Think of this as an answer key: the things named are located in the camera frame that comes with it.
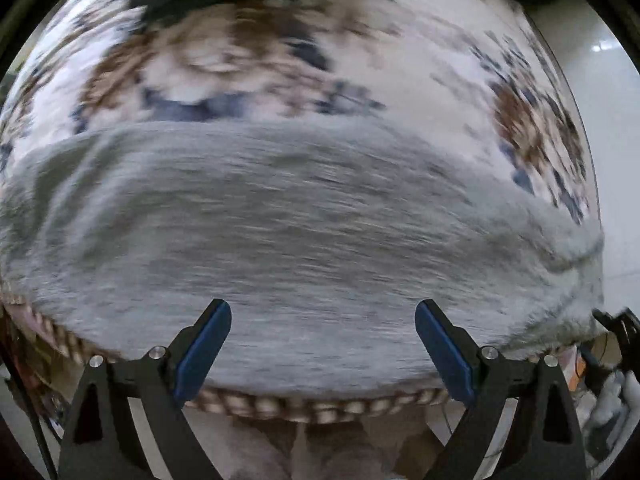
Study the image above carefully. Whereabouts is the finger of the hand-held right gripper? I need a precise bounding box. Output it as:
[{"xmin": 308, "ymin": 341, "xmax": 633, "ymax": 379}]
[{"xmin": 592, "ymin": 307, "xmax": 640, "ymax": 362}]

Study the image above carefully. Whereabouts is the grey fluffy towel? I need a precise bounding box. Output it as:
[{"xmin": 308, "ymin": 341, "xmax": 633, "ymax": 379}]
[{"xmin": 0, "ymin": 119, "xmax": 606, "ymax": 403}]

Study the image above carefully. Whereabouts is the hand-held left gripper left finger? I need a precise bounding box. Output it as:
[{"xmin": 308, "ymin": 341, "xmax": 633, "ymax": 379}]
[{"xmin": 57, "ymin": 298, "xmax": 232, "ymax": 480}]

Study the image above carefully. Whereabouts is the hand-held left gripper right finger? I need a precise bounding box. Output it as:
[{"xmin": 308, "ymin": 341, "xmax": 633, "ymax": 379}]
[{"xmin": 414, "ymin": 299, "xmax": 588, "ymax": 480}]

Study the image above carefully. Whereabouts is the floral printed blanket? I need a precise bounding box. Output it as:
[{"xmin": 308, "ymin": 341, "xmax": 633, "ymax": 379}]
[{"xmin": 0, "ymin": 0, "xmax": 601, "ymax": 427}]

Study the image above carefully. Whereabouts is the black cable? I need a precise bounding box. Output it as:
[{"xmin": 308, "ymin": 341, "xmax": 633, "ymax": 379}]
[{"xmin": 0, "ymin": 342, "xmax": 58, "ymax": 480}]

